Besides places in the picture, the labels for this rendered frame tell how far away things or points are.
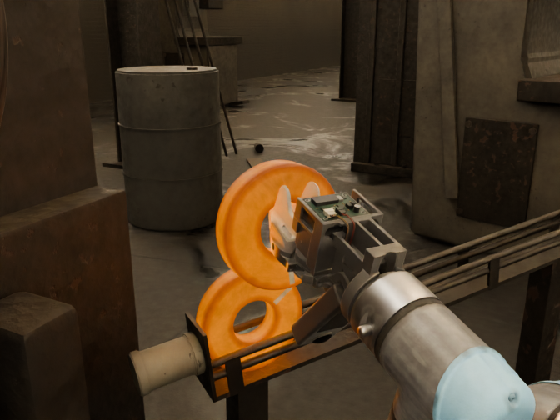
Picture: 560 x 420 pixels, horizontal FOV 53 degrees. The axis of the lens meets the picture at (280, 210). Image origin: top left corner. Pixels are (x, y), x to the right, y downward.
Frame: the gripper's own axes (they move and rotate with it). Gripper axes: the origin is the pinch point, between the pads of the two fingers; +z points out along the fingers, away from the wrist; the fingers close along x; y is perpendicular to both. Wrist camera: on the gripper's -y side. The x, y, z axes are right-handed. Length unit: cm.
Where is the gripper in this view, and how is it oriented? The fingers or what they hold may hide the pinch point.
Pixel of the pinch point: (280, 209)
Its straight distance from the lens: 68.0
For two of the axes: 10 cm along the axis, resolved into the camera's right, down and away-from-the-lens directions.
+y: 1.3, -8.5, -5.1
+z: -4.5, -5.1, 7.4
